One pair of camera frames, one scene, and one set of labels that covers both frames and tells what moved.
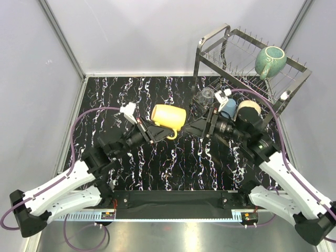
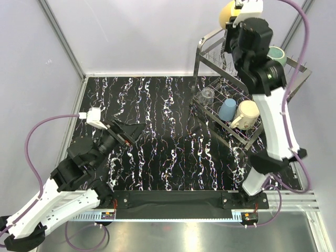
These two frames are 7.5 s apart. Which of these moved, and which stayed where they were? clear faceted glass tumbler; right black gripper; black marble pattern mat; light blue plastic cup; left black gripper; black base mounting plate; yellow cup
Moved: left black gripper; yellow cup; right black gripper
Stayed: black marble pattern mat; light blue plastic cup; clear faceted glass tumbler; black base mounting plate
